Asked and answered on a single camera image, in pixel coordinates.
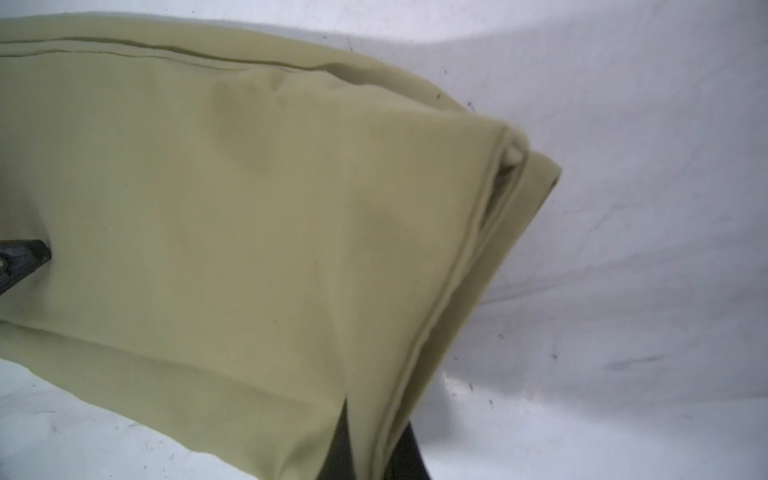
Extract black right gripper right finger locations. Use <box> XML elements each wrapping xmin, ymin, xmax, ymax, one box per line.
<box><xmin>383</xmin><ymin>423</ymin><xmax>431</xmax><ymax>480</ymax></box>

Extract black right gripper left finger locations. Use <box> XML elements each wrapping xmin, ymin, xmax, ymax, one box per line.
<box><xmin>316</xmin><ymin>402</ymin><xmax>357</xmax><ymax>480</ymax></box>

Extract olive green skirt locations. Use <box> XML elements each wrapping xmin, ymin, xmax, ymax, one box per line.
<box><xmin>1</xmin><ymin>15</ymin><xmax>561</xmax><ymax>479</ymax></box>

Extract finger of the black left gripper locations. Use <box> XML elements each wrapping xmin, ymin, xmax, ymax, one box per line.
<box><xmin>0</xmin><ymin>239</ymin><xmax>52</xmax><ymax>295</ymax></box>

